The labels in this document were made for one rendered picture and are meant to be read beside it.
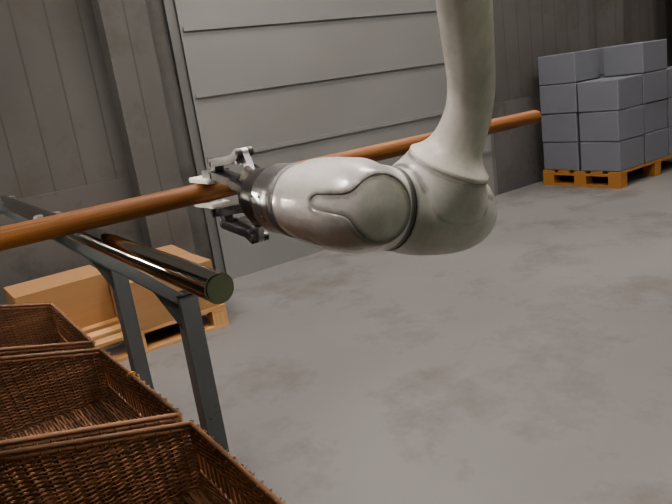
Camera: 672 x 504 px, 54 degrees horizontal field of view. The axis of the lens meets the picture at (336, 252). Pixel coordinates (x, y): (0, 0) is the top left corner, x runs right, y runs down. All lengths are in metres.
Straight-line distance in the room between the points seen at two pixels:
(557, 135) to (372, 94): 2.15
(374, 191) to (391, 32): 5.21
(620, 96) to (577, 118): 0.47
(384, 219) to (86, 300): 3.56
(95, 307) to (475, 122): 3.57
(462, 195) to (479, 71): 0.14
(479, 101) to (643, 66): 6.17
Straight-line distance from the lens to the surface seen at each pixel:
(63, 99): 4.59
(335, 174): 0.67
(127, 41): 4.60
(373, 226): 0.65
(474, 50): 0.73
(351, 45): 5.56
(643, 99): 6.92
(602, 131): 6.67
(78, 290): 4.12
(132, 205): 0.96
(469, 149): 0.78
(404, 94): 5.88
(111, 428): 1.35
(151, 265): 0.74
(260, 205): 0.78
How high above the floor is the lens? 1.33
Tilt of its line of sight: 15 degrees down
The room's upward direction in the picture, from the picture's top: 8 degrees counter-clockwise
